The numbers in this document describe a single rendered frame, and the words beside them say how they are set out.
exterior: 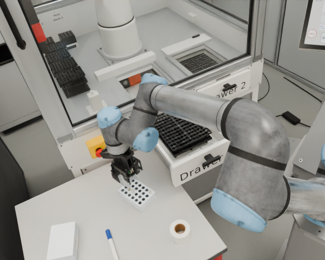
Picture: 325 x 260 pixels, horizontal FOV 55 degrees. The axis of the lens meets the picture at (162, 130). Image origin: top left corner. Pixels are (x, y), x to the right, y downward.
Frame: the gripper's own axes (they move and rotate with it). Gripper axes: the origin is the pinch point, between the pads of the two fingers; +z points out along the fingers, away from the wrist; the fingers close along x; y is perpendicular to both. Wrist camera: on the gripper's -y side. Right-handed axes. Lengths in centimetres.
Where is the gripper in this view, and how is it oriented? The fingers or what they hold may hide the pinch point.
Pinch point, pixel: (126, 181)
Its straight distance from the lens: 120.4
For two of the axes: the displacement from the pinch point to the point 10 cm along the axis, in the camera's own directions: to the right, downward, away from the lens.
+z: 1.2, 7.3, 6.7
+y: 7.4, 3.8, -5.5
